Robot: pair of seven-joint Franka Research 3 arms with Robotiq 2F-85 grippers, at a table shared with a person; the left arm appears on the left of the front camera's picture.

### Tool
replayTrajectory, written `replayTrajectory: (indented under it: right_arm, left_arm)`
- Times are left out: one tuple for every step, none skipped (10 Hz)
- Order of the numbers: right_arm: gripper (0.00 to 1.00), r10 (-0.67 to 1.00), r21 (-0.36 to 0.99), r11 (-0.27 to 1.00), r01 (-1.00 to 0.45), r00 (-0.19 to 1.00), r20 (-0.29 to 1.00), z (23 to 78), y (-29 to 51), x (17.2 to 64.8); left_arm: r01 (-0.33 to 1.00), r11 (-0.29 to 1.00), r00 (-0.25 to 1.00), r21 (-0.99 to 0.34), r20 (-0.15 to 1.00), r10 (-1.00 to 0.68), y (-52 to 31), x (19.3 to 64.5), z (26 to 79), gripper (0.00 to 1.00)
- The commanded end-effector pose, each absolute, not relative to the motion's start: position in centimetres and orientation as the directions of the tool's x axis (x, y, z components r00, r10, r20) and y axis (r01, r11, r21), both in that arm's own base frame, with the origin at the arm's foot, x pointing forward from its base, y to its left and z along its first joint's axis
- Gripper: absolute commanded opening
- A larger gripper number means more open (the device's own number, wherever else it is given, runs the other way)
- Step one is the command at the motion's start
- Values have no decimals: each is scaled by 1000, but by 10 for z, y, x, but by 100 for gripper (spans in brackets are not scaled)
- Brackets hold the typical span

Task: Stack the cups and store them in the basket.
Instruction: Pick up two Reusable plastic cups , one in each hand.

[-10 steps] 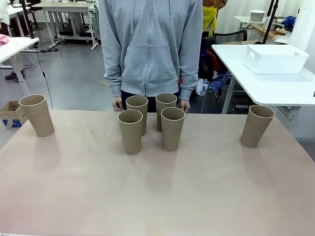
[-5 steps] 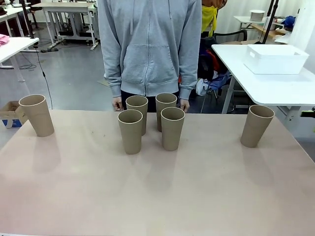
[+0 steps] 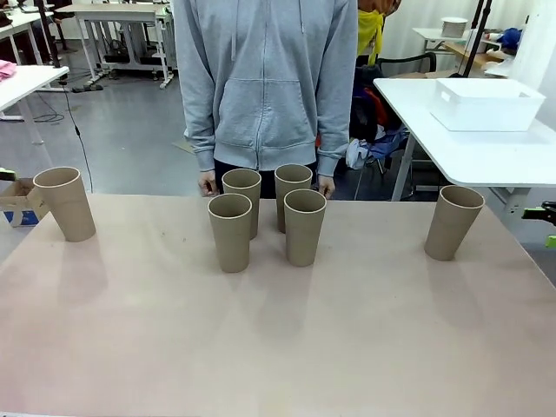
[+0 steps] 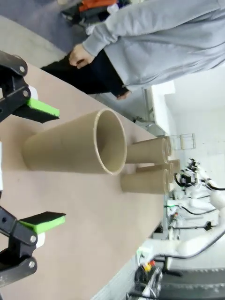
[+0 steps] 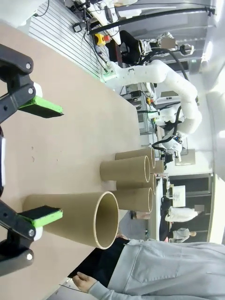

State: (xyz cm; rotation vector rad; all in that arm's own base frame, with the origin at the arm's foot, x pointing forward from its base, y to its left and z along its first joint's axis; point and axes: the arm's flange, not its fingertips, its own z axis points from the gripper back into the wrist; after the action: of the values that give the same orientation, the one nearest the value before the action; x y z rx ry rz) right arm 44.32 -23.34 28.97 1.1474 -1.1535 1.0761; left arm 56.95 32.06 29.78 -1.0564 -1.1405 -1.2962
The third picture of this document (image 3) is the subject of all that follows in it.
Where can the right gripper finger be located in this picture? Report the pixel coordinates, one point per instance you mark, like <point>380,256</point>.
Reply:
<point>552,241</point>
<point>536,213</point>

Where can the tan paper cup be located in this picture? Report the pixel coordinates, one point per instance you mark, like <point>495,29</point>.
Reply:
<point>293,174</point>
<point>452,230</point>
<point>241,187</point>
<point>304,239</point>
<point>230,243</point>
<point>69,208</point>

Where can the white plastic basket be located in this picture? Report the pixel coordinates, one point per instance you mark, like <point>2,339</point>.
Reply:
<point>486,117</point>

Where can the person's left forearm gray sleeve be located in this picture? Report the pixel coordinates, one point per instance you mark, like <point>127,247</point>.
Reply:
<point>332,139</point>

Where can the person's right forearm gray sleeve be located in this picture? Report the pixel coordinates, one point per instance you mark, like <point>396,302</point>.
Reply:
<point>200,130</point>

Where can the person's right hand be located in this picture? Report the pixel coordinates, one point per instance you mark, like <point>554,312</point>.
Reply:
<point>207,182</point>

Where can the person's left hand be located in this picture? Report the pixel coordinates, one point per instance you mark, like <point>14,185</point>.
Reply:
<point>326,186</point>

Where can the open cardboard box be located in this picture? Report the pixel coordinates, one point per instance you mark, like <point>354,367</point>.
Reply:
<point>21,204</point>

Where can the white table with pink cloth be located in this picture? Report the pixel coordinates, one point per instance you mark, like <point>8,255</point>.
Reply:
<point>35,76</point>

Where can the pink cloth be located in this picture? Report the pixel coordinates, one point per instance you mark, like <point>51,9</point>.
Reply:
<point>6,70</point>

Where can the black tripod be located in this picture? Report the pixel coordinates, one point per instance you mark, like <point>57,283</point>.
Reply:
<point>465,76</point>

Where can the white side table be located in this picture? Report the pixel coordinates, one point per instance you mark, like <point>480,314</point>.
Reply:
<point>417,113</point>

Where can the white background table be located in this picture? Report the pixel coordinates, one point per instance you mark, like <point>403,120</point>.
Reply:
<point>21,19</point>

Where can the white board panel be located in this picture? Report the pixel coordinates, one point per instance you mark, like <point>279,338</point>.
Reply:
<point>538,52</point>

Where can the blue cloth bundle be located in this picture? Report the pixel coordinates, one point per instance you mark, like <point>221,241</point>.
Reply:
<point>510,37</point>

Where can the black office chair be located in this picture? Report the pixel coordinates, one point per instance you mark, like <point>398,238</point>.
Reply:
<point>428,61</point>

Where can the white crumpled cloth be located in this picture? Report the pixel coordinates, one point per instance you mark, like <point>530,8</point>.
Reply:
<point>356,154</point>

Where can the black and red garment pile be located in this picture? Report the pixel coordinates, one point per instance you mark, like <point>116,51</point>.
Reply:
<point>369,113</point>

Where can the gray background desk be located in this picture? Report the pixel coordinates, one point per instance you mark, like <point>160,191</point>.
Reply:
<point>113,11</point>

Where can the gray round container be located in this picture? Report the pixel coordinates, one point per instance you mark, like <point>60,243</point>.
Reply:
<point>454,28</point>

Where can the white table with round container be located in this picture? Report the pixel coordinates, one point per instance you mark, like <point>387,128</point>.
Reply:
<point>428,32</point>

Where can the yellow garment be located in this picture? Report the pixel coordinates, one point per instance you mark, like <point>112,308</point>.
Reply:
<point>369,30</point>

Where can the orange brown garment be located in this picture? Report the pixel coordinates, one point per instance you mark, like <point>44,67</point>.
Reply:
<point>378,5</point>

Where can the person in gray hoodie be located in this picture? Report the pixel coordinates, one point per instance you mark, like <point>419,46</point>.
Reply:
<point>260,87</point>

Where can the black camera stand pole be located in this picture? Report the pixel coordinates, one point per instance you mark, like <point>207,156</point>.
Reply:
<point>56,64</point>

